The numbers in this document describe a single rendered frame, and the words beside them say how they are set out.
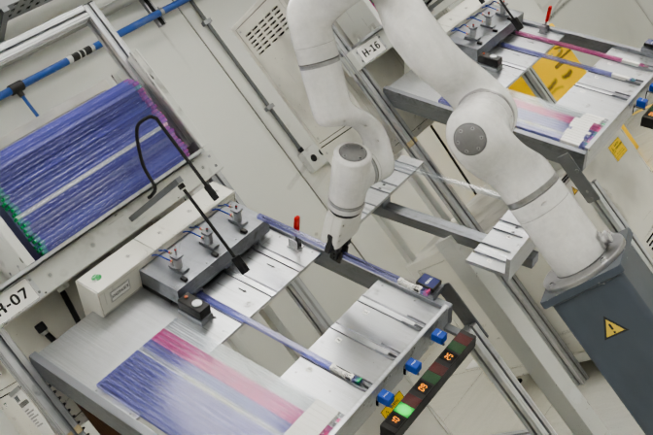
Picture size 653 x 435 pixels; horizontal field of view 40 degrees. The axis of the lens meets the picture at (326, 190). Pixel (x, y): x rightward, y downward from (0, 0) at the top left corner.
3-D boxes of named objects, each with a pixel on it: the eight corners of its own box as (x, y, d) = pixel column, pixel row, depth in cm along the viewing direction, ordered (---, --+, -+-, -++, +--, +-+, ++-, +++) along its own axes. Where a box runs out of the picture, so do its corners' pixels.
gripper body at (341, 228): (346, 184, 206) (341, 217, 213) (319, 206, 199) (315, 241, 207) (372, 199, 203) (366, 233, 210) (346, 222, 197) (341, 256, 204)
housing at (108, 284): (240, 229, 248) (234, 189, 240) (108, 335, 218) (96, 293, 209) (219, 219, 252) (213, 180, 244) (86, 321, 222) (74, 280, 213)
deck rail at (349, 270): (451, 321, 215) (453, 304, 212) (447, 326, 214) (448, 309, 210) (233, 218, 251) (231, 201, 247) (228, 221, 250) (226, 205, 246)
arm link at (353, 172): (353, 177, 204) (321, 191, 200) (359, 133, 196) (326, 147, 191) (375, 198, 200) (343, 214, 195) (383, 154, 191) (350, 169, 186)
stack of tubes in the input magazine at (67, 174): (193, 152, 240) (133, 72, 238) (43, 255, 209) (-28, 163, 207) (175, 168, 250) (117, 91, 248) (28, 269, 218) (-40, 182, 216)
